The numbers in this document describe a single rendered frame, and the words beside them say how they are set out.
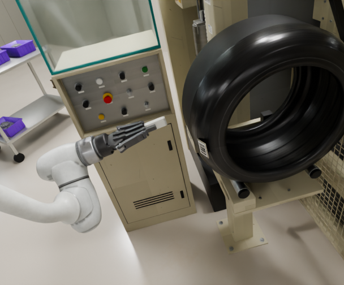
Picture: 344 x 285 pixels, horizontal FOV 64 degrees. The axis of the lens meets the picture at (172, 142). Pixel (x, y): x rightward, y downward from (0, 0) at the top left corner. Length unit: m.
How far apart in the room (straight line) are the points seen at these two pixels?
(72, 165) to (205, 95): 0.46
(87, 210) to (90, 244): 1.37
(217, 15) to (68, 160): 0.72
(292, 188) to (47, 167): 0.92
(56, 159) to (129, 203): 1.10
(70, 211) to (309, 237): 1.58
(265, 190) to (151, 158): 0.78
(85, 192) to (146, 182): 0.97
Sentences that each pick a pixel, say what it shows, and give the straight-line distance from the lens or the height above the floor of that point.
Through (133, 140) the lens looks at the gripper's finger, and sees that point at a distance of 0.88.
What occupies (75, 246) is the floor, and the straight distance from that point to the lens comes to 2.33.
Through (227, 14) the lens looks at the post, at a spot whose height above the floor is 1.43.
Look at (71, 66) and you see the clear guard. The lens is 1.47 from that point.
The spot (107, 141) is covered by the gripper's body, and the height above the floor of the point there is 1.22.
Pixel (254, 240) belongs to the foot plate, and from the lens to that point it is 2.01.
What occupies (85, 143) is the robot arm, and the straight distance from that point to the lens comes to 0.92.
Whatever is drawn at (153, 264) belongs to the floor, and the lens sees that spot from 2.02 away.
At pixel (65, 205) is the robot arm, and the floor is 1.14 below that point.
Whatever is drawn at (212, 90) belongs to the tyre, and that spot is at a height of 1.33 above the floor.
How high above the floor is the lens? 1.71
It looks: 37 degrees down
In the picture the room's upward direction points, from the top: 14 degrees counter-clockwise
